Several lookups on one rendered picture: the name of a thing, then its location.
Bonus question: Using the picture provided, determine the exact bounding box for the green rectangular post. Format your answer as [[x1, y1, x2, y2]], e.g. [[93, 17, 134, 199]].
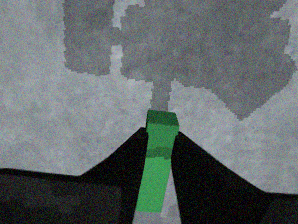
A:
[[136, 110, 180, 213]]

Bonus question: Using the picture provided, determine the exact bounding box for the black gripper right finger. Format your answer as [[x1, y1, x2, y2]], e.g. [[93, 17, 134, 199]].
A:
[[171, 131, 298, 224]]

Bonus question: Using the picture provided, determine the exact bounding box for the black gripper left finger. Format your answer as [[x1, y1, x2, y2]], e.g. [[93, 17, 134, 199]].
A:
[[0, 127, 148, 224]]

